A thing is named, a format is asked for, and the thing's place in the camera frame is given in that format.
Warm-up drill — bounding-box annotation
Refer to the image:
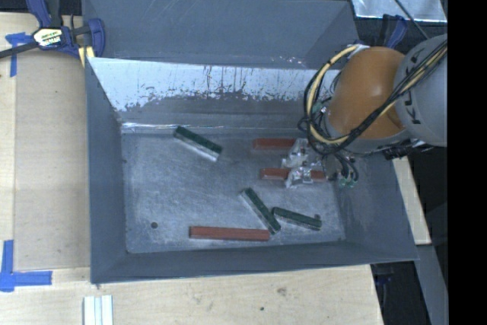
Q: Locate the dark green flat block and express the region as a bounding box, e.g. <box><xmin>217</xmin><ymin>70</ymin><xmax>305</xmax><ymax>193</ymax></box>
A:
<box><xmin>173</xmin><ymin>125</ymin><xmax>224</xmax><ymax>163</ymax></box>
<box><xmin>271</xmin><ymin>206</ymin><xmax>323</xmax><ymax>231</ymax></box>
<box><xmin>238</xmin><ymin>186</ymin><xmax>282</xmax><ymax>235</ymax></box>

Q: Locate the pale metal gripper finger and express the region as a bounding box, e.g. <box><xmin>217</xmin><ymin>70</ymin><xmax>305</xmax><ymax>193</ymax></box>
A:
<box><xmin>280</xmin><ymin>137</ymin><xmax>314</xmax><ymax>170</ymax></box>
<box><xmin>284</xmin><ymin>161</ymin><xmax>325</xmax><ymax>189</ymax></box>

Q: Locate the grey metal bin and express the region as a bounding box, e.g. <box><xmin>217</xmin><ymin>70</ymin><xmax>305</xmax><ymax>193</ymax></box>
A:
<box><xmin>80</xmin><ymin>0</ymin><xmax>420</xmax><ymax>285</ymax></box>

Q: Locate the red-brown flat block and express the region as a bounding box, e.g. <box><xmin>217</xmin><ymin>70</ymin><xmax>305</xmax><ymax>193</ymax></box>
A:
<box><xmin>259</xmin><ymin>167</ymin><xmax>328</xmax><ymax>183</ymax></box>
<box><xmin>252</xmin><ymin>137</ymin><xmax>298</xmax><ymax>152</ymax></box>
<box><xmin>188</xmin><ymin>225</ymin><xmax>272</xmax><ymax>242</ymax></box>

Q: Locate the pale wood flat board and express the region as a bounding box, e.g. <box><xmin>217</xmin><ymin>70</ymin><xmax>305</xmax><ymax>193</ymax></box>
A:
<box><xmin>12</xmin><ymin>48</ymin><xmax>93</xmax><ymax>272</ymax></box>

